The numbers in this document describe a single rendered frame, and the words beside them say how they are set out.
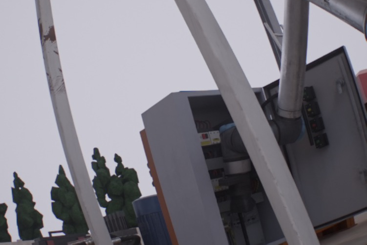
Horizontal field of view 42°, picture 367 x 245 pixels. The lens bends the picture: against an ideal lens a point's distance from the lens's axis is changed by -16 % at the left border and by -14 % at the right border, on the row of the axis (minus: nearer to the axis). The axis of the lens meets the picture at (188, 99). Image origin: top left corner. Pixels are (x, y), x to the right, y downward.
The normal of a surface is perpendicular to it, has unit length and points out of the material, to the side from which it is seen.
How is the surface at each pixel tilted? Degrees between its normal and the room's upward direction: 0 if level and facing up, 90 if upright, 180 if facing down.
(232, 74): 81
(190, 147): 90
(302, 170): 90
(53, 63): 91
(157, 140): 90
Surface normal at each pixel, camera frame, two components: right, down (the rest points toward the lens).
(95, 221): 0.55, -0.34
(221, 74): -0.77, 0.11
